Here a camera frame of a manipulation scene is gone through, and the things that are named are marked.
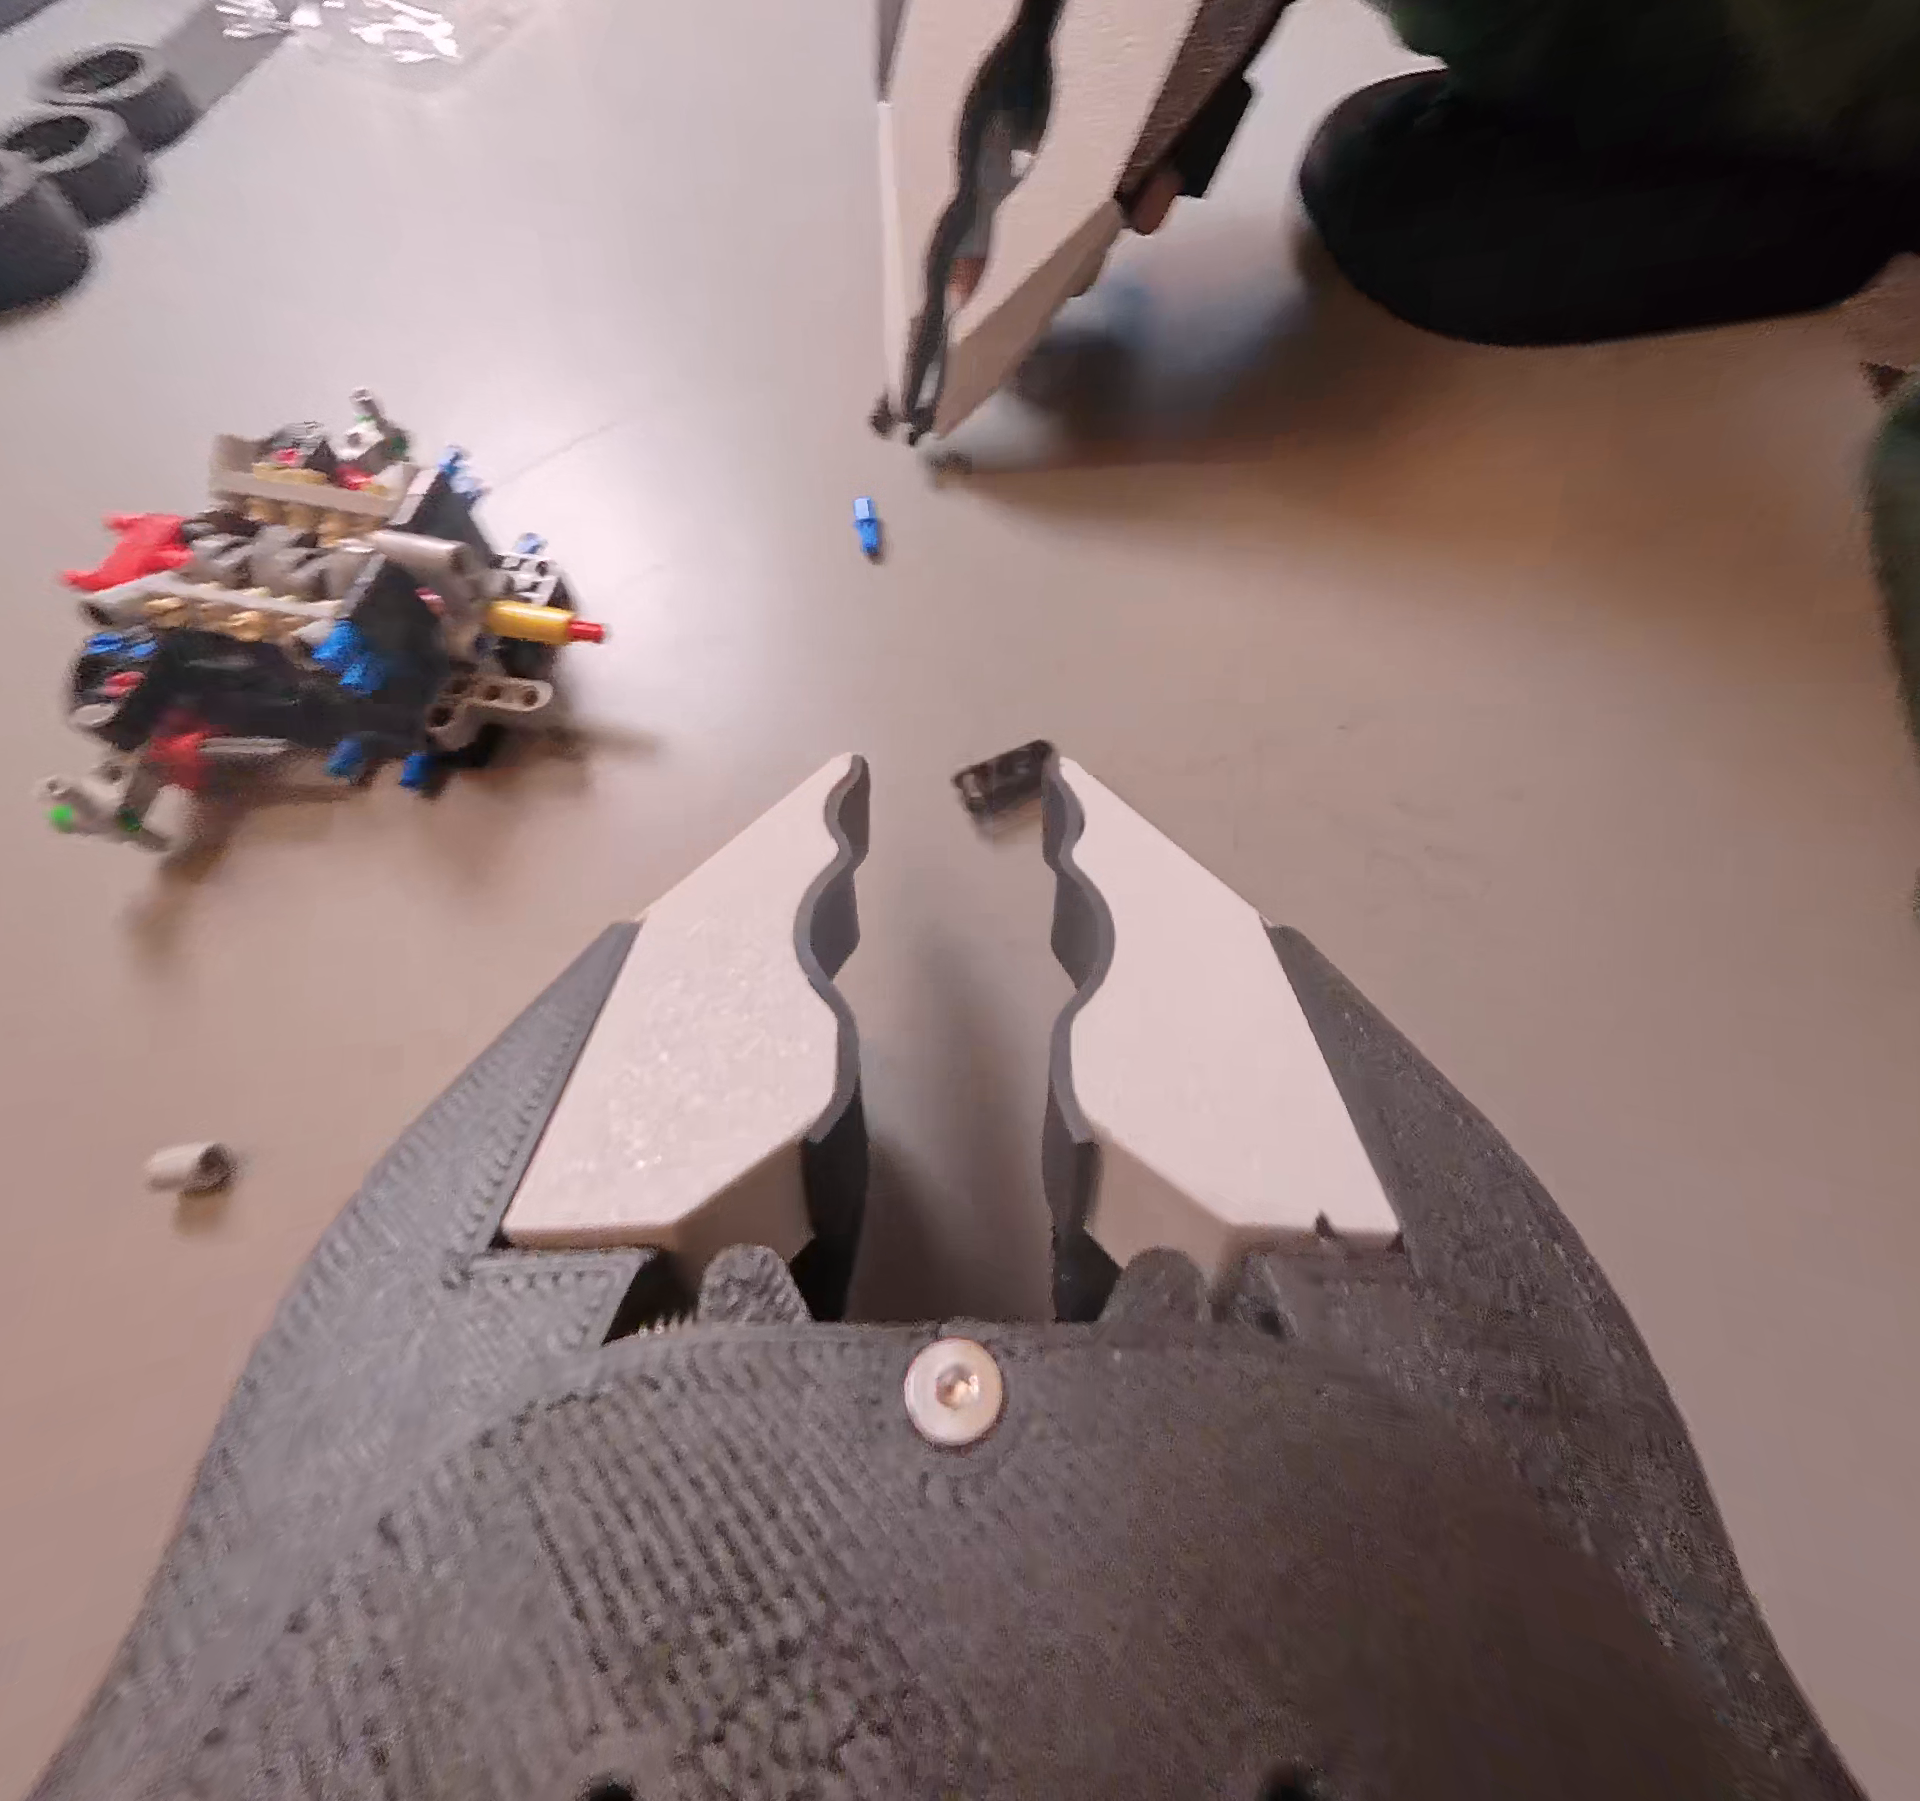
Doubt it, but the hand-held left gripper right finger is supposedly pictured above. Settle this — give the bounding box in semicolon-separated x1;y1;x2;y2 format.
1041;756;1401;1319

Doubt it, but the black rubber lego tyre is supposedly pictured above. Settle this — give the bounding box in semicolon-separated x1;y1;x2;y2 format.
0;107;151;229
0;150;92;319
32;41;201;156

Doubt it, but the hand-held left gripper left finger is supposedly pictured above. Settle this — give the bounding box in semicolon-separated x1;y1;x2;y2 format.
501;753;876;1319

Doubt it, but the small black lego beam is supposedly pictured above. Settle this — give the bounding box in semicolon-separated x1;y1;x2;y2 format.
952;740;1056;819

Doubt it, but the multicoloured lego engine assembly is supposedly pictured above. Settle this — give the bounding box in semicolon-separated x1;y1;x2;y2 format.
36;388;613;861

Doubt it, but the person's black clothing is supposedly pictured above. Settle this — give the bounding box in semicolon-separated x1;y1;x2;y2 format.
1295;58;1920;348

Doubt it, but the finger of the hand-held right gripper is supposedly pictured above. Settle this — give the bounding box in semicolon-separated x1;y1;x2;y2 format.
873;0;1051;441
914;0;1224;442

